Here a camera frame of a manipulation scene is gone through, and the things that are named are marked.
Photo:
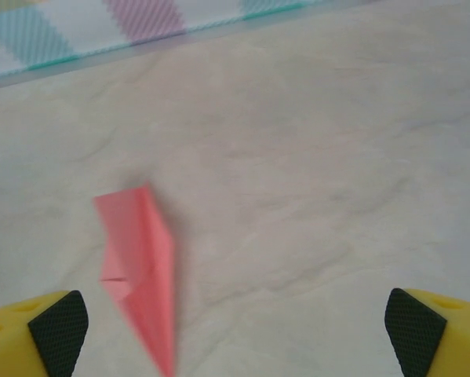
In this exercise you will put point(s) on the pink paper sheet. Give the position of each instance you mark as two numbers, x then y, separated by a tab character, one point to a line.
148	275

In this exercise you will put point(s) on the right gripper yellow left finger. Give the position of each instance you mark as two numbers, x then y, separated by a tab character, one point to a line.
19	337

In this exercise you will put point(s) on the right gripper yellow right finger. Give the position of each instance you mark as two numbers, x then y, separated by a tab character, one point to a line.
446	337

